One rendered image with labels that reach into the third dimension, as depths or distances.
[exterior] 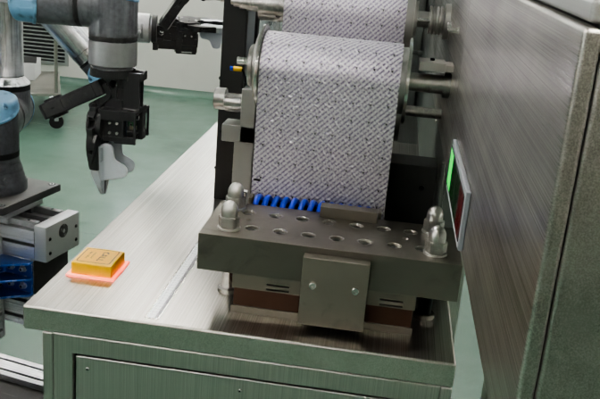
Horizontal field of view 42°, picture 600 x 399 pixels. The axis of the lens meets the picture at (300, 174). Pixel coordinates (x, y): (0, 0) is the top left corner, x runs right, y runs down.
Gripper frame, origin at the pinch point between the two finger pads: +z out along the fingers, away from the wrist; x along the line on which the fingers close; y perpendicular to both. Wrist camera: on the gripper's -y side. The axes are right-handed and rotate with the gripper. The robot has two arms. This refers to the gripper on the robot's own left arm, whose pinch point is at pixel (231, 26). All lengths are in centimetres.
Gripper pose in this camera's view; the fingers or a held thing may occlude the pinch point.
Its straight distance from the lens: 206.9
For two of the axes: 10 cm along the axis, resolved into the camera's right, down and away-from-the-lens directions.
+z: 9.9, 0.5, 1.3
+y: -1.0, 9.0, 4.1
